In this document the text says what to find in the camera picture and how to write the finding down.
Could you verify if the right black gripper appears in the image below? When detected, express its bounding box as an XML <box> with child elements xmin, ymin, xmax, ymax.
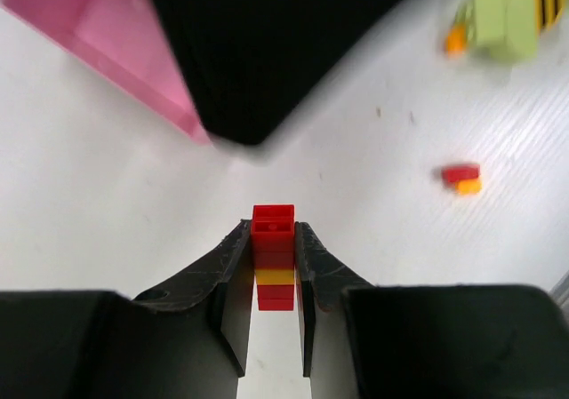
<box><xmin>151</xmin><ymin>0</ymin><xmax>402</xmax><ymax>146</ymax></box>

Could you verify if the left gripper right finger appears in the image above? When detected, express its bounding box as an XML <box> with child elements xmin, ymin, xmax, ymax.
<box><xmin>295</xmin><ymin>222</ymin><xmax>568</xmax><ymax>398</ymax></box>

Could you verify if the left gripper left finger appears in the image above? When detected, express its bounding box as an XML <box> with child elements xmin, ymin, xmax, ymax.
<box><xmin>1</xmin><ymin>220</ymin><xmax>252</xmax><ymax>398</ymax></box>

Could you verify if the red lego stack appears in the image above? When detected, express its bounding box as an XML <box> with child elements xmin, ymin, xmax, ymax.
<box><xmin>251</xmin><ymin>204</ymin><xmax>295</xmax><ymax>311</ymax></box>

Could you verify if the red orange lego piece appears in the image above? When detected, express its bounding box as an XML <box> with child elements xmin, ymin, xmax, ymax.
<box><xmin>440</xmin><ymin>164</ymin><xmax>482</xmax><ymax>196</ymax></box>

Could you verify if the pink container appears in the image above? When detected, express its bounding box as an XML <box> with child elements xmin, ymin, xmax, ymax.
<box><xmin>2</xmin><ymin>0</ymin><xmax>209</xmax><ymax>143</ymax></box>

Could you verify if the green yellow lego cluster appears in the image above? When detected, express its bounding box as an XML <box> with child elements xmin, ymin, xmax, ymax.
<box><xmin>444</xmin><ymin>0</ymin><xmax>568</xmax><ymax>63</ymax></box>

